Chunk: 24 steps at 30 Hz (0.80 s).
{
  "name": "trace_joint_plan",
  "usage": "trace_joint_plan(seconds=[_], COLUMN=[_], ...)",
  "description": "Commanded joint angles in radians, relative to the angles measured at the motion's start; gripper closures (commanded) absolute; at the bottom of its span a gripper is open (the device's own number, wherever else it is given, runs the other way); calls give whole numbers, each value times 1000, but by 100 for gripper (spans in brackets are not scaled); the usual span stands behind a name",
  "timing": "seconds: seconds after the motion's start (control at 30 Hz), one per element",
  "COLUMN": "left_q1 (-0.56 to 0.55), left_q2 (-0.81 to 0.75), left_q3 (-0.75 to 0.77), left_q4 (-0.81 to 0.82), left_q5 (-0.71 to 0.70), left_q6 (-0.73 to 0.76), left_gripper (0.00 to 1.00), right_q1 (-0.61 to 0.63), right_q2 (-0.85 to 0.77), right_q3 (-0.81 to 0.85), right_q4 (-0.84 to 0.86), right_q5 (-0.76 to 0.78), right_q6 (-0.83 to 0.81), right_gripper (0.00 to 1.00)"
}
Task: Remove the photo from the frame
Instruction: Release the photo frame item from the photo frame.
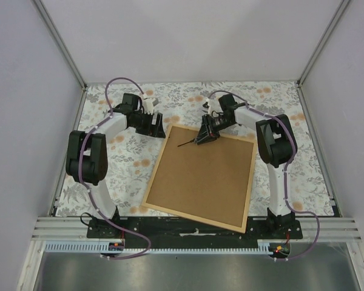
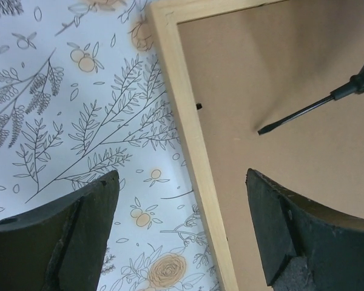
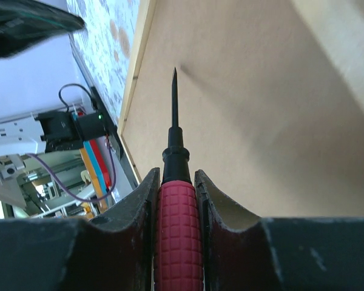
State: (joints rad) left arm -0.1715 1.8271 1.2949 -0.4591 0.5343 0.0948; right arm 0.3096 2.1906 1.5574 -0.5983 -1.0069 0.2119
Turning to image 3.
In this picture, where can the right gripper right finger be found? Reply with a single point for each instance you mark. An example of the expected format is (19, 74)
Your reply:
(243, 251)

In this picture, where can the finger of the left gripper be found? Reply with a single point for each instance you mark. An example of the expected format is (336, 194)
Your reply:
(24, 24)

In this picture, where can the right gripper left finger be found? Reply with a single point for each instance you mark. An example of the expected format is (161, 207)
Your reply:
(113, 251)

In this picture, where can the red black screwdriver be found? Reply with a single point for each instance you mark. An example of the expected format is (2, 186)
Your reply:
(178, 256)

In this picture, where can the wooden picture frame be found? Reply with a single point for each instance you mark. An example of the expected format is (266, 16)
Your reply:
(263, 111)

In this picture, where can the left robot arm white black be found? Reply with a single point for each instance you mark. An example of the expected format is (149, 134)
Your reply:
(50, 131)

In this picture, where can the floral patterned table mat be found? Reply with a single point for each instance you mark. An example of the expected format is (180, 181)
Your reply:
(105, 45)

